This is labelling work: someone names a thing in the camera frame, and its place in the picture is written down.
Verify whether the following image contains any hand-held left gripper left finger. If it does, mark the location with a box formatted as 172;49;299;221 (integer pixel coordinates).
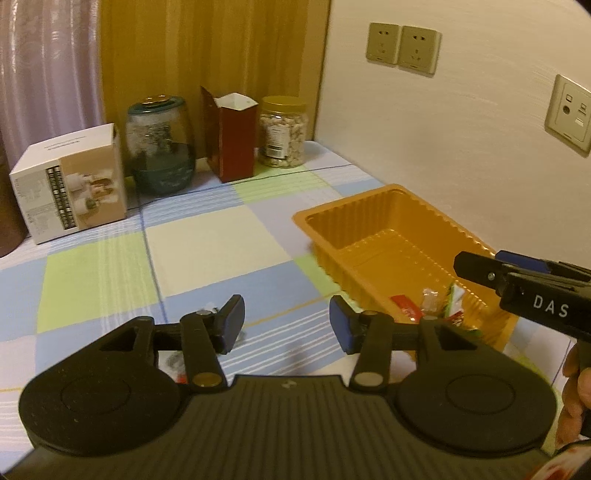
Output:
95;294;246;394

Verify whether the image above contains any plastic jar of nuts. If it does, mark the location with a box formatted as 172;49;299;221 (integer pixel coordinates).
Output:
257;95;309;169

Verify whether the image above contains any person's right hand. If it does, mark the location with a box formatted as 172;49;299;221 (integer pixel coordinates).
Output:
560;344;591;450

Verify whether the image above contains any green snack packet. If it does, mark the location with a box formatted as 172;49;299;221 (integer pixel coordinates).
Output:
443;282;468;318

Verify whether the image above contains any red snack packet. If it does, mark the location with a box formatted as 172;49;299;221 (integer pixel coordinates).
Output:
390;295;423;322

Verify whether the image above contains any brown thermos flask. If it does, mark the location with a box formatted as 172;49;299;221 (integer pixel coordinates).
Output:
0;131;25;258

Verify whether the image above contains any checkered tablecloth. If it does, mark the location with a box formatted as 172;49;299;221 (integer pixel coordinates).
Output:
0;140;571;446

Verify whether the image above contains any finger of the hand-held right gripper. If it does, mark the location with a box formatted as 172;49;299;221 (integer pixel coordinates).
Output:
494;250;591;283
453;251;509;297

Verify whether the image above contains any pale sheer curtain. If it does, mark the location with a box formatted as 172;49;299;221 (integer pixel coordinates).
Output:
0;0;106;155

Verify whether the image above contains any beige wall data socket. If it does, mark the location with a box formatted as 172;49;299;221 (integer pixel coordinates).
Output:
544;74;591;154

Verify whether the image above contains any glass jar with dark lid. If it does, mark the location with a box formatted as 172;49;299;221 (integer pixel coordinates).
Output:
126;95;196;195

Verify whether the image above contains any yellow wooden panel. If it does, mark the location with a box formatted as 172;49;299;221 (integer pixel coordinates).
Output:
98;0;331;160

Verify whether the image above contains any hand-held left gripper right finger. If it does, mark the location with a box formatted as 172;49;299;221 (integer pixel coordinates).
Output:
329;294;483;394

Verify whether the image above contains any open red carton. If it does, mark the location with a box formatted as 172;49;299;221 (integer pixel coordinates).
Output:
200;86;258;184

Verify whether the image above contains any white cardboard box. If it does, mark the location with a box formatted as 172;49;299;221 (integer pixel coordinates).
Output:
9;122;129;245

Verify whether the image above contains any orange plastic tray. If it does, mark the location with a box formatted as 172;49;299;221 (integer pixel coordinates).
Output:
292;184;519;361

